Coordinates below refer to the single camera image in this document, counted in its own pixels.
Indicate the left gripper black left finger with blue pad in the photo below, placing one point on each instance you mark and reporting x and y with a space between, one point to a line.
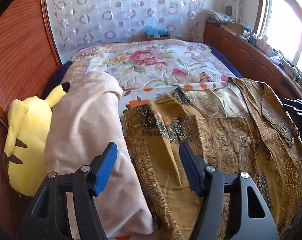
47 214

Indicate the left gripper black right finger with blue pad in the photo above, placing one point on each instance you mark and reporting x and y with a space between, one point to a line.
248 216

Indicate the golden paisley patterned garment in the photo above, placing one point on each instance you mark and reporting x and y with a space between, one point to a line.
240 127

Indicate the wooden side cabinet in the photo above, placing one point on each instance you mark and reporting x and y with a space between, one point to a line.
250 62

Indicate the dark blue mattress edge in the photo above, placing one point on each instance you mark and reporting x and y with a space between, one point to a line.
225 61

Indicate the yellow Pikachu plush toy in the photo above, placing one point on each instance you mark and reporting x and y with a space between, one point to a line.
28 127

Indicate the cardboard box on cabinet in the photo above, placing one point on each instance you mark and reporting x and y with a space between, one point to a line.
235 28

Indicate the pale pink blanket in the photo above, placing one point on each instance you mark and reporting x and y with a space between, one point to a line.
83 123

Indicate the pink floral bed quilt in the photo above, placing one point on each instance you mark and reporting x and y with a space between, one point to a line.
150 63

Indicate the orange fruit print sheet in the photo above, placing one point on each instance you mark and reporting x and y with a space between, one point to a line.
140 96

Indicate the wooden headboard panel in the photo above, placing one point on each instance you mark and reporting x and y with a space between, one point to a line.
27 61

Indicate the teal item on box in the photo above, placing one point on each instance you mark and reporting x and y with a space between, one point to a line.
156 34

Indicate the white circle pattern curtain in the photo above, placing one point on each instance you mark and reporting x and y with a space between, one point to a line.
77 23

